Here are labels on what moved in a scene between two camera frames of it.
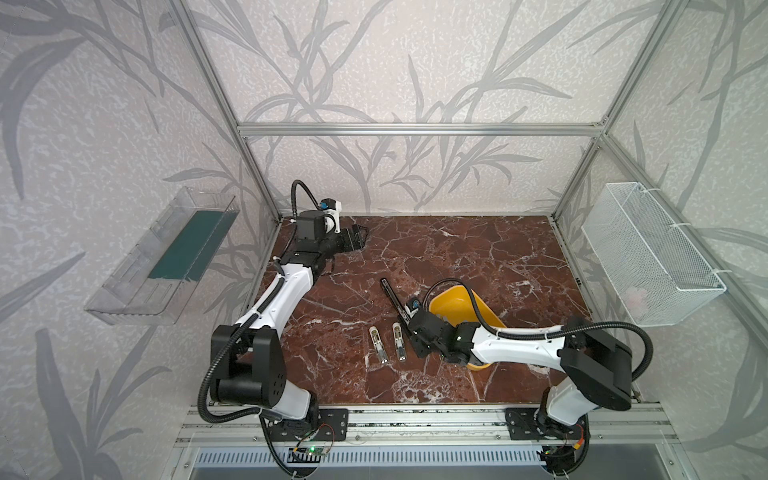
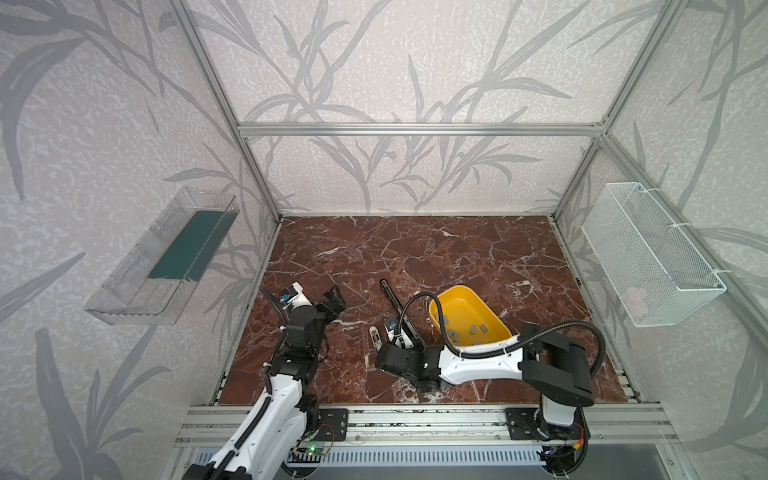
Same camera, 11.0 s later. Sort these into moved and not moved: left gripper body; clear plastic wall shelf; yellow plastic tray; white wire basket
Moved: left gripper body
Not moved: yellow plastic tray; clear plastic wall shelf; white wire basket
